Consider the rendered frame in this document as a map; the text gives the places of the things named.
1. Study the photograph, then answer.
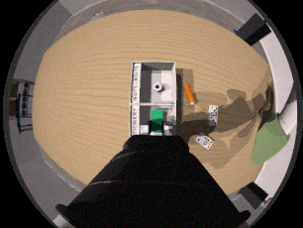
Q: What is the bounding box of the green and white eraser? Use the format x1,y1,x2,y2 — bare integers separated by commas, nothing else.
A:
151,110,162,135

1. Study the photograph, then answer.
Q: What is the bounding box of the orange aa battery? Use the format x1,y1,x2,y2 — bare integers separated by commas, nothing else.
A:
183,83,195,105

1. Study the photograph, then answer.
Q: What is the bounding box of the white domino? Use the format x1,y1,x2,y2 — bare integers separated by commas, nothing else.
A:
207,105,218,126
195,132,213,150

